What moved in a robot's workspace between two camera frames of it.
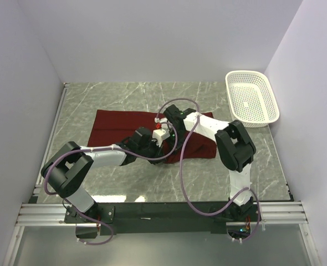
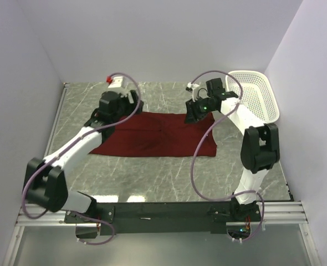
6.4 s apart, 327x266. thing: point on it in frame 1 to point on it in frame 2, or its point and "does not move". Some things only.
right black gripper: (170, 143) to (192, 114)
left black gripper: (159, 151) to (131, 106)
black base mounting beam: (120, 218) does not move
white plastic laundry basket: (251, 98) does not move
